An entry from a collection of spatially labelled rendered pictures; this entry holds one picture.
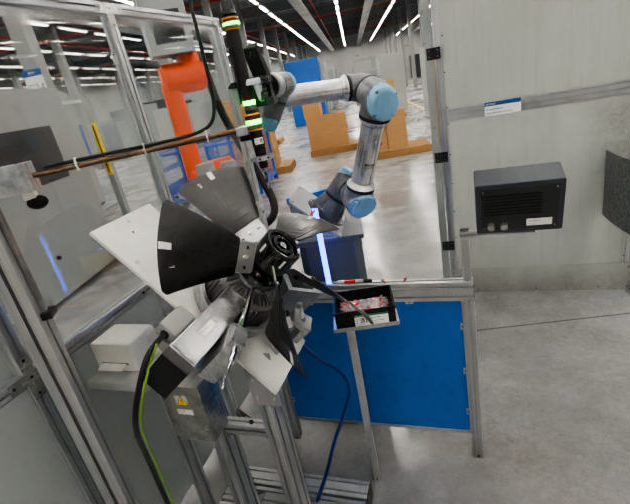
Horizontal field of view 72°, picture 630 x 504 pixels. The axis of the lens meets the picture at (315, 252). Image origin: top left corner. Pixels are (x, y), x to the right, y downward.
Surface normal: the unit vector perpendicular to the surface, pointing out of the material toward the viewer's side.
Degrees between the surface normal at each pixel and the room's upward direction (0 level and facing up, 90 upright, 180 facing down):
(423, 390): 90
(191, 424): 90
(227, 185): 40
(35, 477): 90
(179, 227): 74
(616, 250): 90
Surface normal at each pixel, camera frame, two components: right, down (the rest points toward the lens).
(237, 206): 0.03, -0.44
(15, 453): 0.94, -0.05
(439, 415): -0.29, 0.40
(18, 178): 0.29, 0.30
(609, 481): -0.18, -0.91
